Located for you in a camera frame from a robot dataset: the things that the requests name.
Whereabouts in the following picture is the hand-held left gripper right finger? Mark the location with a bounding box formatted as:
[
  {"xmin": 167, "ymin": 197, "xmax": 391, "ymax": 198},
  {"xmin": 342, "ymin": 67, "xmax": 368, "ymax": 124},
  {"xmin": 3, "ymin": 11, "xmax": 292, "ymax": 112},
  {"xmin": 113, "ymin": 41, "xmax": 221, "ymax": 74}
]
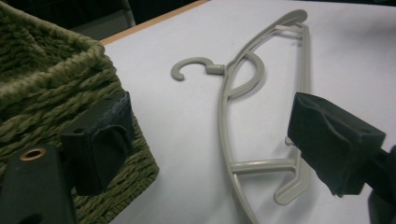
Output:
[{"xmin": 287, "ymin": 91, "xmax": 396, "ymax": 205}]

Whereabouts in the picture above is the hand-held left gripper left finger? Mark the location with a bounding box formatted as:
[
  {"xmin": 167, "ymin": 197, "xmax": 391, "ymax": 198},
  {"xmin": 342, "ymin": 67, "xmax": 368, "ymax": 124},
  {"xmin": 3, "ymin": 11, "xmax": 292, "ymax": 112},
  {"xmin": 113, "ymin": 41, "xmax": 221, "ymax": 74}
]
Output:
[{"xmin": 59, "ymin": 91, "xmax": 136, "ymax": 197}]

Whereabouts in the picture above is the green woven basket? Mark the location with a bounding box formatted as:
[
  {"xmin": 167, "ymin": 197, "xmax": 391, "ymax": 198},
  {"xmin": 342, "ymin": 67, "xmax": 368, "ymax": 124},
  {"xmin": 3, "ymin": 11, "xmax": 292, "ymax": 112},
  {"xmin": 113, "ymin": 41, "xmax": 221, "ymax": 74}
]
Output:
[{"xmin": 0, "ymin": 1, "xmax": 161, "ymax": 224}]

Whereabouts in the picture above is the grey plastic clothes hanger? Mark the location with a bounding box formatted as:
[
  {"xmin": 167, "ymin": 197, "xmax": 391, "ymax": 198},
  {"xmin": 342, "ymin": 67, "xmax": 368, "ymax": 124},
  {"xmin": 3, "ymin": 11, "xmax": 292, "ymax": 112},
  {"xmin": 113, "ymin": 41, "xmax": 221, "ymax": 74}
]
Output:
[{"xmin": 170, "ymin": 8, "xmax": 312, "ymax": 224}]

